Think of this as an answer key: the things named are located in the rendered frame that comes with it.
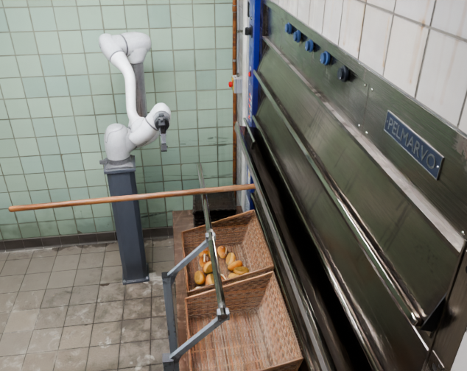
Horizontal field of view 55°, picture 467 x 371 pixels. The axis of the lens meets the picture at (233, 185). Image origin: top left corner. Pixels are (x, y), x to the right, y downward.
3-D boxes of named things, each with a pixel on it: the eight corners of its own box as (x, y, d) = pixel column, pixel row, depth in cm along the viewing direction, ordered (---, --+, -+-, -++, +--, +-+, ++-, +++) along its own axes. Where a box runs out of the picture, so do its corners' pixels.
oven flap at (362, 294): (258, 119, 256) (271, 87, 248) (404, 407, 104) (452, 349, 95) (251, 117, 255) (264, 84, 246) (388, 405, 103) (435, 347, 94)
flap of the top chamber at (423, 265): (260, 74, 243) (274, 38, 235) (429, 329, 91) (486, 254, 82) (252, 71, 242) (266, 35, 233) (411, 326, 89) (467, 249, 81)
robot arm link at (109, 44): (110, 50, 256) (131, 46, 264) (94, 29, 261) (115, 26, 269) (107, 67, 266) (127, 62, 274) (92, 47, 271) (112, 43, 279)
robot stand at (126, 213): (122, 267, 362) (104, 157, 312) (148, 264, 366) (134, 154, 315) (122, 285, 345) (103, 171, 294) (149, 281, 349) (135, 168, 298)
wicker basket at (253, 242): (254, 242, 297) (255, 207, 283) (274, 304, 249) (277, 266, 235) (180, 249, 290) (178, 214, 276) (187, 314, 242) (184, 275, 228)
